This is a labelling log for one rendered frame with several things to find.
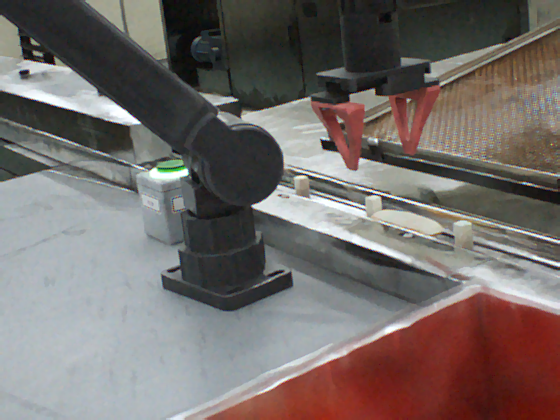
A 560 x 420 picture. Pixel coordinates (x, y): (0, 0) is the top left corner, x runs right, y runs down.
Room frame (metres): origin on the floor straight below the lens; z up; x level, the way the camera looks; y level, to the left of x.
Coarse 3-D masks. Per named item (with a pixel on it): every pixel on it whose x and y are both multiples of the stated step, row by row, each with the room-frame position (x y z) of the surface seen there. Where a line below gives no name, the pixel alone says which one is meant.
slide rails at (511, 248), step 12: (288, 180) 1.24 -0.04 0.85; (312, 192) 1.17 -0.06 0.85; (324, 192) 1.16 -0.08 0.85; (336, 192) 1.16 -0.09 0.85; (348, 204) 1.11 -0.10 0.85; (360, 204) 1.09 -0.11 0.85; (444, 228) 0.98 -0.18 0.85; (480, 240) 0.93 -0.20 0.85; (492, 240) 0.92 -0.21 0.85; (504, 240) 0.92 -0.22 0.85; (504, 252) 0.89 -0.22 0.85; (516, 252) 0.88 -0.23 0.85; (528, 252) 0.88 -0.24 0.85; (540, 252) 0.87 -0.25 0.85; (540, 264) 0.85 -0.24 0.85; (552, 264) 0.84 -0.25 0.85
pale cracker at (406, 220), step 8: (376, 216) 1.02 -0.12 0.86; (384, 216) 1.01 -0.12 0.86; (392, 216) 1.00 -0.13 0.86; (400, 216) 1.00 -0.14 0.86; (408, 216) 1.00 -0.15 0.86; (416, 216) 1.00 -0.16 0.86; (392, 224) 0.99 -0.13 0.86; (400, 224) 0.98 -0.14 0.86; (408, 224) 0.98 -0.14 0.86; (416, 224) 0.97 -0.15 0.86; (424, 224) 0.97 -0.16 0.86; (432, 224) 0.97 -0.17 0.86; (424, 232) 0.96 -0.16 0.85; (432, 232) 0.96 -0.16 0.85; (440, 232) 0.96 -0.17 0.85
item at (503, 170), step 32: (544, 32) 1.47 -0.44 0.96; (480, 64) 1.41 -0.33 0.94; (512, 64) 1.38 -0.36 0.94; (512, 96) 1.25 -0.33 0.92; (384, 128) 1.26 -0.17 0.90; (448, 128) 1.19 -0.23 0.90; (480, 128) 1.16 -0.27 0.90; (512, 128) 1.14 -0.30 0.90; (544, 128) 1.11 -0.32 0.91; (448, 160) 1.08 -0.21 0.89; (480, 160) 1.04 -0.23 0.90
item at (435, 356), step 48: (480, 288) 0.63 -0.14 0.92; (384, 336) 0.58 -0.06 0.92; (432, 336) 0.60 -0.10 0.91; (480, 336) 0.63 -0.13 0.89; (528, 336) 0.60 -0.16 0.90; (240, 384) 0.53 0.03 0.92; (288, 384) 0.54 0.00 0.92; (336, 384) 0.55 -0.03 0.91; (384, 384) 0.57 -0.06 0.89; (432, 384) 0.60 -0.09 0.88; (480, 384) 0.62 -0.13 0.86; (528, 384) 0.60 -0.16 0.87
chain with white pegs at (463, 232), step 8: (304, 176) 1.17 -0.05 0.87; (296, 184) 1.17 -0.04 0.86; (304, 184) 1.17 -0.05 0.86; (296, 192) 1.17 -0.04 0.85; (304, 192) 1.17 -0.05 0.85; (368, 200) 1.05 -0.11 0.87; (376, 200) 1.04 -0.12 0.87; (368, 208) 1.05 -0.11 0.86; (376, 208) 1.04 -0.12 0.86; (368, 216) 1.05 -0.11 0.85; (456, 224) 0.93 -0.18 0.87; (464, 224) 0.92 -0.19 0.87; (456, 232) 0.93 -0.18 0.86; (464, 232) 0.92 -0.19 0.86; (456, 240) 0.93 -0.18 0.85; (464, 240) 0.92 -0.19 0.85; (472, 248) 0.92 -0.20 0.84
